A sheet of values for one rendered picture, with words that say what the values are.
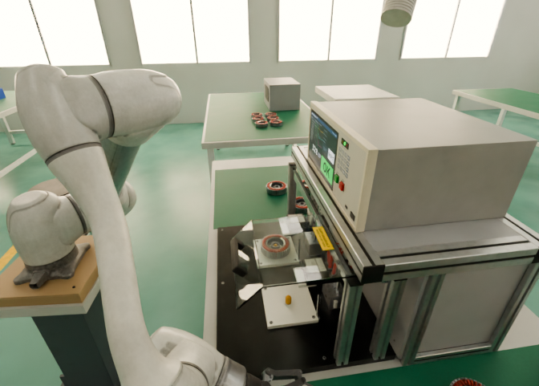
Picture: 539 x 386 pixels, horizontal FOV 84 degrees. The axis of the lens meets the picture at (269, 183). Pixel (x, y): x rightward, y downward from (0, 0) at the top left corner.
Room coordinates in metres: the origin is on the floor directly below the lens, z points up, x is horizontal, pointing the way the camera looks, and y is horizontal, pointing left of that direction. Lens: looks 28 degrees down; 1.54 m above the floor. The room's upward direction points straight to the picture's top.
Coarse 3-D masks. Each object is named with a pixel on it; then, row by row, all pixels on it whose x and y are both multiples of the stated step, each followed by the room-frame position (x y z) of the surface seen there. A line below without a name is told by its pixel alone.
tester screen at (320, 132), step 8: (312, 112) 0.96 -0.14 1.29; (312, 120) 0.96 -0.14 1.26; (320, 120) 0.88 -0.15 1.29; (312, 128) 0.95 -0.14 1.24; (320, 128) 0.87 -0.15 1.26; (328, 128) 0.80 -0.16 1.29; (312, 136) 0.95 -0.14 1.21; (320, 136) 0.86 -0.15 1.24; (328, 136) 0.80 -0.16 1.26; (336, 136) 0.74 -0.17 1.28; (312, 144) 0.94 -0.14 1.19; (320, 144) 0.86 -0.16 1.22; (328, 144) 0.79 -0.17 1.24; (320, 152) 0.85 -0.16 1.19; (320, 160) 0.85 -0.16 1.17; (328, 160) 0.78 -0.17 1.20; (320, 168) 0.84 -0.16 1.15
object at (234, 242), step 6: (234, 240) 0.60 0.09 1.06; (234, 246) 0.57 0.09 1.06; (240, 246) 0.59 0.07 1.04; (234, 252) 0.55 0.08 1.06; (234, 258) 0.53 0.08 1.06; (234, 264) 0.51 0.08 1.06; (240, 264) 0.52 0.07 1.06; (234, 270) 0.50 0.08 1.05; (240, 270) 0.50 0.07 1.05; (246, 270) 0.51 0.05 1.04
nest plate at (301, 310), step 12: (264, 288) 0.70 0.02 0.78; (276, 288) 0.70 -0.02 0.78; (288, 288) 0.70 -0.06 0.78; (300, 288) 0.70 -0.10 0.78; (264, 300) 0.65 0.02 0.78; (276, 300) 0.65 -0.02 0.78; (300, 300) 0.65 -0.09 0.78; (276, 312) 0.61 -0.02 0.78; (288, 312) 0.61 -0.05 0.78; (300, 312) 0.61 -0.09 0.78; (312, 312) 0.61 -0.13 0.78; (276, 324) 0.57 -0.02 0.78; (288, 324) 0.57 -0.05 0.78; (300, 324) 0.58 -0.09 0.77
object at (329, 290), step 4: (324, 284) 0.69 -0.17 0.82; (328, 284) 0.68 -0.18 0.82; (332, 284) 0.68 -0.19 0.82; (340, 284) 0.68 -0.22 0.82; (324, 288) 0.68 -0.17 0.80; (328, 288) 0.66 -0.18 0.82; (332, 288) 0.66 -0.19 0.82; (340, 288) 0.66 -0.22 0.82; (324, 292) 0.68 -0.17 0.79; (328, 292) 0.65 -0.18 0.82; (332, 292) 0.65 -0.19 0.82; (340, 292) 0.65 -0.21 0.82; (324, 296) 0.67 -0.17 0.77; (328, 296) 0.64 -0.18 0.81; (332, 296) 0.63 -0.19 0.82; (336, 296) 0.63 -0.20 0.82; (340, 296) 0.63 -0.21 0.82; (328, 300) 0.64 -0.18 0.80; (332, 300) 0.63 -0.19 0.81; (340, 300) 0.63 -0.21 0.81; (328, 304) 0.64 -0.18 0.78; (332, 304) 0.63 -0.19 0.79; (340, 304) 0.63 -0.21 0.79; (332, 308) 0.63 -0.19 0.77; (336, 308) 0.63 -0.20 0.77
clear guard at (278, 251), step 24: (312, 216) 0.70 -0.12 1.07; (240, 240) 0.64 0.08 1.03; (264, 240) 0.59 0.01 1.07; (288, 240) 0.59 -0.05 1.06; (312, 240) 0.59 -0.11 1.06; (336, 240) 0.59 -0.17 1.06; (264, 264) 0.51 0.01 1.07; (288, 264) 0.51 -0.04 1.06; (312, 264) 0.51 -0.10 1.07; (336, 264) 0.51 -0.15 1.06; (240, 288) 0.48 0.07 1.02
